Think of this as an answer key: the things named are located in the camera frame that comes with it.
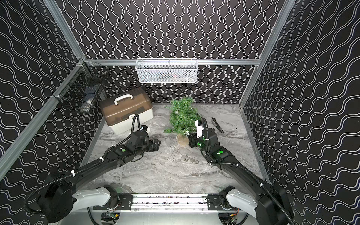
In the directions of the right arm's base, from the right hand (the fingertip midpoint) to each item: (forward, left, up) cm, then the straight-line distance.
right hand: (188, 133), depth 80 cm
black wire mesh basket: (+27, +72, +9) cm, 77 cm away
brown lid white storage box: (+18, +46, 0) cm, 49 cm away
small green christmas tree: (+1, +3, +14) cm, 14 cm away
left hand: (-2, +19, -5) cm, 19 cm away
